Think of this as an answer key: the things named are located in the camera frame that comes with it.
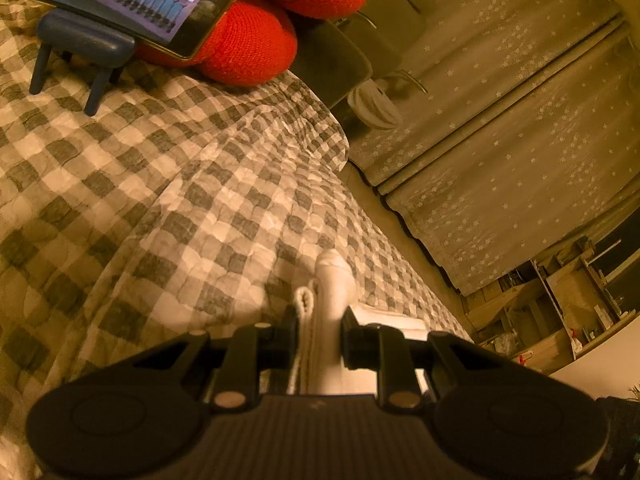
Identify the white knit garment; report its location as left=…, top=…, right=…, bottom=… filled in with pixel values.
left=288, top=249, right=427, bottom=396

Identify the grey white checkered bedspread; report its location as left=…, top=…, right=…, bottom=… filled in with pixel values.
left=1, top=0, right=463, bottom=479

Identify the wooden shelf unit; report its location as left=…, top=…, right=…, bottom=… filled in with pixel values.
left=463, top=231, right=639, bottom=375

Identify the grey star pattern curtain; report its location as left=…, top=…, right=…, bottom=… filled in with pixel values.
left=350, top=0, right=639, bottom=294

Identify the dark green sofa armrest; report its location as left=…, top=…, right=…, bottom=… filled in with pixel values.
left=290, top=14, right=372, bottom=108

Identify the lower red puffy cushion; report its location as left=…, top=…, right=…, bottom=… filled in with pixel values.
left=137, top=0, right=297, bottom=87

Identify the white swivel office chair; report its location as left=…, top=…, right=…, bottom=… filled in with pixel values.
left=338, top=0, right=434, bottom=131

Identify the black phone stand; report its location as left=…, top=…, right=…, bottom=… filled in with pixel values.
left=29, top=9, right=137, bottom=117

